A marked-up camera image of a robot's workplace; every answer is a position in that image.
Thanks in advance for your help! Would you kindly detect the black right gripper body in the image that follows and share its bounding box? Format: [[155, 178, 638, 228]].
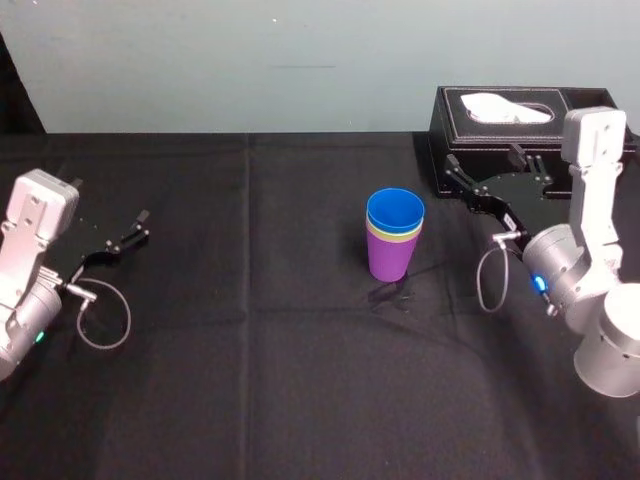
[[468, 172, 572, 252]]

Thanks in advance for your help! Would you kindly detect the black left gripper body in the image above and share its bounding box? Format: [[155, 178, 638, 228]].
[[46, 215, 120, 287]]

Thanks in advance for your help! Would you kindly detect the black stitched tissue box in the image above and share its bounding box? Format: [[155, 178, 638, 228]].
[[428, 85, 640, 200]]

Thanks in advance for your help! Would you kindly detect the white tissue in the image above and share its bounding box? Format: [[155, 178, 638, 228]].
[[459, 93, 558, 124]]

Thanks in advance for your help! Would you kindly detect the blue plastic cup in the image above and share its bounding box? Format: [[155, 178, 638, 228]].
[[366, 187, 426, 233]]

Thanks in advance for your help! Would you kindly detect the yellow-green plastic cup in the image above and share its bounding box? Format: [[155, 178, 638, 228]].
[[366, 218, 425, 243]]

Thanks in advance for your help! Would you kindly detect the dark backdrop panel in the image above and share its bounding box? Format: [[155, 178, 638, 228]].
[[0, 30, 47, 135]]

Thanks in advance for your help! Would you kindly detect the purple plastic cup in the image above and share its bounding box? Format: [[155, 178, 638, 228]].
[[366, 223, 424, 283]]

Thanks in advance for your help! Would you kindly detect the black table cloth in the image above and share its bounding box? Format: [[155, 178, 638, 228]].
[[0, 130, 640, 480]]

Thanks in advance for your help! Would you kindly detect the thin grey left gripper cable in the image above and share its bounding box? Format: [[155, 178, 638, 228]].
[[63, 278, 133, 350]]

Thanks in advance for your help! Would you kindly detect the thin grey gripper cable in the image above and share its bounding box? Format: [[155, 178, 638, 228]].
[[63, 278, 133, 350], [476, 231, 531, 313]]

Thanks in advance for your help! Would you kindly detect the thin grey right gripper cable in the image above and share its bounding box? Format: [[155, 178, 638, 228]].
[[476, 231, 531, 313]]

